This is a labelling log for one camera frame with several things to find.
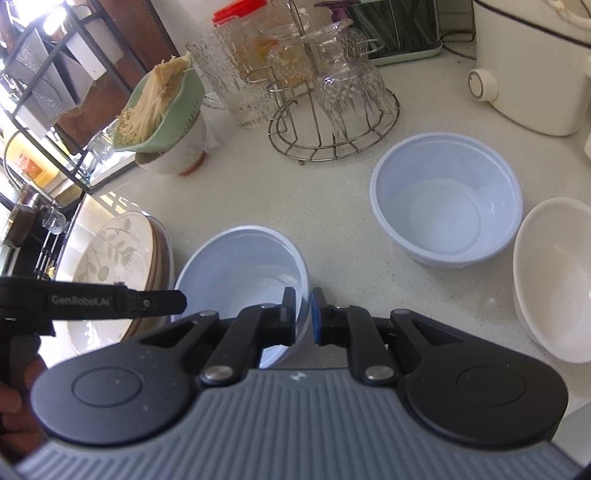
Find crystal goblet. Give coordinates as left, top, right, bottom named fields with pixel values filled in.
left=42, top=207, right=68, bottom=237

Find white leaf print plate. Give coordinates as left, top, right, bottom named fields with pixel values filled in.
left=117, top=216, right=170, bottom=343
left=61, top=211, right=163, bottom=357

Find cut crystal glass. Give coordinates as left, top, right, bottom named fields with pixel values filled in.
left=313, top=22, right=389, bottom=140

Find clear drinking glass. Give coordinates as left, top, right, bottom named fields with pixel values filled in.
left=85, top=121, right=122, bottom=163

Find red lid plastic jar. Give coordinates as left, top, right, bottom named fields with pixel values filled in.
left=211, top=0, right=279, bottom=93

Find hammered steel cleaver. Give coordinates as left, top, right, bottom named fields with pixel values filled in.
left=25, top=69, right=80, bottom=126

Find yellow oil bottle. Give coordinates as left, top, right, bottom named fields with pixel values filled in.
left=7, top=133, right=57, bottom=186

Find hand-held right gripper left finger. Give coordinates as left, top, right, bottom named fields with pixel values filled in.
left=134, top=286, right=299, bottom=389

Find wire glass rack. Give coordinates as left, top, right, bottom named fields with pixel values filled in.
left=266, top=0, right=401, bottom=165

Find textured glass pitcher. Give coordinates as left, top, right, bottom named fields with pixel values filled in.
left=187, top=23, right=274, bottom=131

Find white electric pot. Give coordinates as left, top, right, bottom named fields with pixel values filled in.
left=468, top=0, right=591, bottom=137

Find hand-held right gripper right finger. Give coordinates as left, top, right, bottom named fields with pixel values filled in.
left=310, top=286, right=469, bottom=389

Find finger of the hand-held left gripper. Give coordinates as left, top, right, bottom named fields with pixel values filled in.
left=124, top=288, right=188, bottom=320

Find grey cleaver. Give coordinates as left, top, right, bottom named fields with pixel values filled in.
left=4, top=31, right=70, bottom=93

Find black sink drain rack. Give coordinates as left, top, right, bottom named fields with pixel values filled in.
left=31, top=198, right=80, bottom=283

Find white footed bowl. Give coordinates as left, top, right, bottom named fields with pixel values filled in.
left=134, top=117, right=208, bottom=177

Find white tray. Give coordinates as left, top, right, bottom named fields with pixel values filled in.
left=50, top=151, right=140, bottom=205

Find black kitchen rack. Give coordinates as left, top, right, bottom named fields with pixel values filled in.
left=0, top=0, right=154, bottom=209

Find white ceramic bowl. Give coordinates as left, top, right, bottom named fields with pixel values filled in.
left=512, top=197, right=591, bottom=365

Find pale blue plastic bowl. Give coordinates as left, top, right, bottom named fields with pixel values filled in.
left=171, top=224, right=311, bottom=371
left=369, top=132, right=524, bottom=271

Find dark wooden cutting board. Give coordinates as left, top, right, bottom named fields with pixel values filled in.
left=54, top=0, right=182, bottom=145

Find dried noodles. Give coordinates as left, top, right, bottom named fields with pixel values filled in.
left=120, top=51, right=193, bottom=145

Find person's left hand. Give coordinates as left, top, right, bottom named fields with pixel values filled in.
left=0, top=355, right=48, bottom=463

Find green colander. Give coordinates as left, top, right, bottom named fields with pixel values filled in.
left=113, top=51, right=207, bottom=154

